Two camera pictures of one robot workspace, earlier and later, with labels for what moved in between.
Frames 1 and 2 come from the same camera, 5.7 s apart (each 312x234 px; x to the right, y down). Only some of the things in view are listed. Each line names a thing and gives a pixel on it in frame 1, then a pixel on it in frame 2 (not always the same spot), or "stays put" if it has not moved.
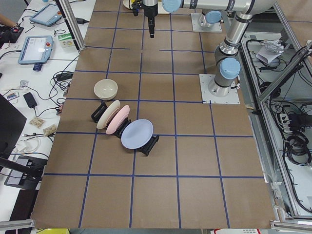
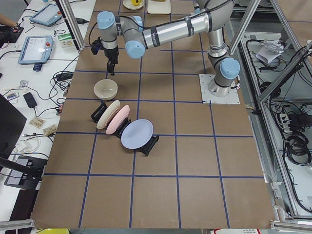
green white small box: x=66 y=40 stays put
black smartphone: x=30 y=100 stays put
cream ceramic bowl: x=106 y=89 stays put
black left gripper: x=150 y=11 to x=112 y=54
